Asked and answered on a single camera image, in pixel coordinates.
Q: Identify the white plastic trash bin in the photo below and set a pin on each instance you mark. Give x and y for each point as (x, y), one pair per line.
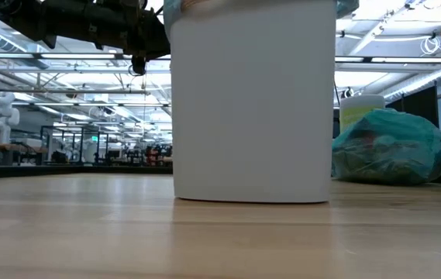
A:
(251, 104)

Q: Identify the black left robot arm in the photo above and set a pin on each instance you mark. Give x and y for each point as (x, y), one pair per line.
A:
(69, 19)

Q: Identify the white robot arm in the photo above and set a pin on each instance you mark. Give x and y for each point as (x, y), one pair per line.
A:
(1, 116)

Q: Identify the long ceiling light bar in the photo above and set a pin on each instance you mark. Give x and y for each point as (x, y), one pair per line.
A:
(76, 56)

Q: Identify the distant wooden table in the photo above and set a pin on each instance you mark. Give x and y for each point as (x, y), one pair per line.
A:
(18, 148)

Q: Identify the green wipes canister white lid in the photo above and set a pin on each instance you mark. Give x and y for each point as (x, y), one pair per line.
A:
(359, 110)

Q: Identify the black partition panel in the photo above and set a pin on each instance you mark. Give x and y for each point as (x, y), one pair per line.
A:
(417, 106)

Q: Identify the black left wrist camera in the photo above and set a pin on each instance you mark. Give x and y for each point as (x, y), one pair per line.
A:
(138, 64)

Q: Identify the black aluminium table frame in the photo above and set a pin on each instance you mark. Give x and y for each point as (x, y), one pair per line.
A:
(88, 170)

